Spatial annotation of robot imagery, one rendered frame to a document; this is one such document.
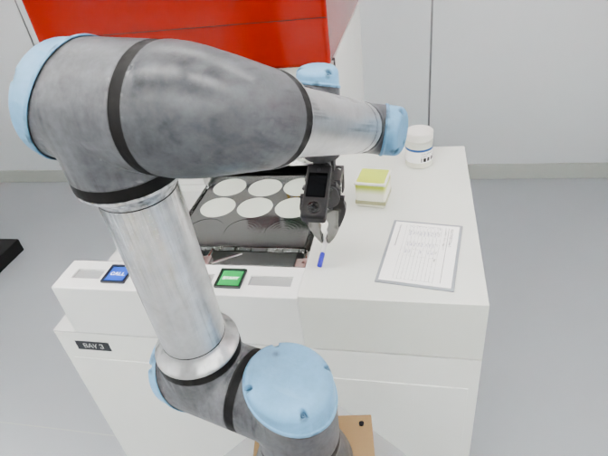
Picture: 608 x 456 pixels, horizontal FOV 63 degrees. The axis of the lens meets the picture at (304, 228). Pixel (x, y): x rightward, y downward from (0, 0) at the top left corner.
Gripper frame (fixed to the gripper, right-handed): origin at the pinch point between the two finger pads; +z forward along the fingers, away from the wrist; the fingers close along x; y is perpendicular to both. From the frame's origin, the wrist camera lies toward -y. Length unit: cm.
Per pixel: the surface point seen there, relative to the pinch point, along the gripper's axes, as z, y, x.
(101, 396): 45, -14, 59
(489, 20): 3, 197, -53
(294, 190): 10.1, 35.8, 14.8
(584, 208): 93, 165, -112
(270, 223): 10.4, 19.5, 17.7
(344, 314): 7.2, -14.0, -5.7
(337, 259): 3.1, -2.3, -3.0
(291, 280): 4.5, -8.6, 5.6
